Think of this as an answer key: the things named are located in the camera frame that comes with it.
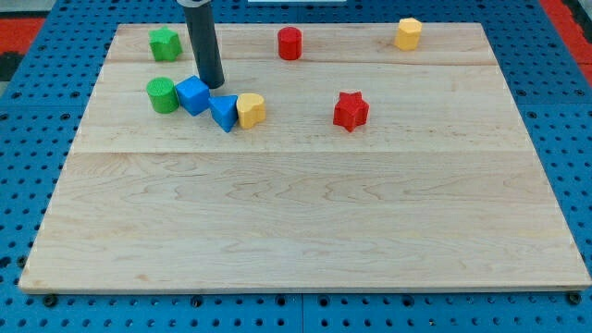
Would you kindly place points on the red cylinder block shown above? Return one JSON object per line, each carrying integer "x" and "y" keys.
{"x": 289, "y": 43}

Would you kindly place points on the yellow heart block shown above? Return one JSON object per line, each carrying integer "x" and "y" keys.
{"x": 251, "y": 109}

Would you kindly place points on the light wooden board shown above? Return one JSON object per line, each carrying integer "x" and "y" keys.
{"x": 441, "y": 189}

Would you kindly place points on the yellow hexagon block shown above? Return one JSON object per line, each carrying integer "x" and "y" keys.
{"x": 408, "y": 34}

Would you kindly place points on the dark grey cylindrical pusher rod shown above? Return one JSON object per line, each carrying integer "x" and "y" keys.
{"x": 200, "y": 23}

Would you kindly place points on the blue cube block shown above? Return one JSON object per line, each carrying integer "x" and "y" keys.
{"x": 193, "y": 95}

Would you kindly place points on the green cylinder block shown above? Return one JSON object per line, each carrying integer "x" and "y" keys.
{"x": 162, "y": 94}

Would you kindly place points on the blue triangle block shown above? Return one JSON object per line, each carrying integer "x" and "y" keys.
{"x": 224, "y": 111}

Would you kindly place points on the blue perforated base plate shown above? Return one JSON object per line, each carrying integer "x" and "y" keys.
{"x": 44, "y": 103}

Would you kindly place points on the red star block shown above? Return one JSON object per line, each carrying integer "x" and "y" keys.
{"x": 350, "y": 111}

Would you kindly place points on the green star block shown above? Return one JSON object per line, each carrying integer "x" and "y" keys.
{"x": 165, "y": 44}

